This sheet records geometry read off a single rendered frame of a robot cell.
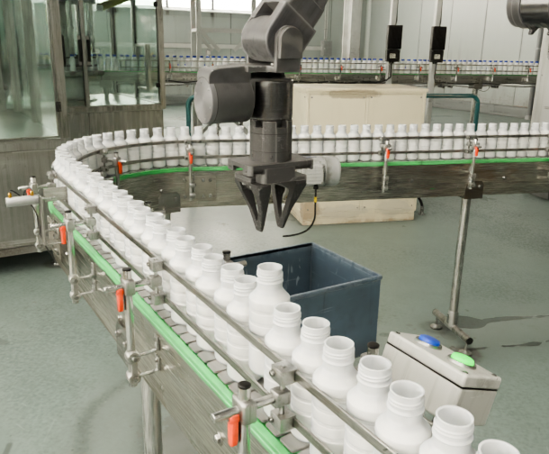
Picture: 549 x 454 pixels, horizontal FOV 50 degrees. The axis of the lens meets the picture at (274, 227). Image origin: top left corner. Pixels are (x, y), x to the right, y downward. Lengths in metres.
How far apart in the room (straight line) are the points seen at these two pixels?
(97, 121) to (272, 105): 5.49
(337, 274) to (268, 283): 0.86
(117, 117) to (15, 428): 4.08
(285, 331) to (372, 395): 0.17
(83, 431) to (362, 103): 3.57
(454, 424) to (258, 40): 0.49
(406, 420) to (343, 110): 4.59
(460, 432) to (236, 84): 0.46
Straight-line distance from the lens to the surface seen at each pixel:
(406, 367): 0.85
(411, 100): 5.39
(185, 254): 1.10
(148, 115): 6.38
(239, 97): 0.75
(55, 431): 2.69
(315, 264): 1.78
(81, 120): 6.19
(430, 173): 2.96
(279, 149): 0.78
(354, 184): 2.81
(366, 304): 1.56
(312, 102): 5.06
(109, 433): 2.62
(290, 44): 0.76
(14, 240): 4.29
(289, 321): 0.81
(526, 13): 1.13
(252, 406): 0.76
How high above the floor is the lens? 1.51
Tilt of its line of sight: 17 degrees down
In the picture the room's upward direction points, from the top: 1 degrees clockwise
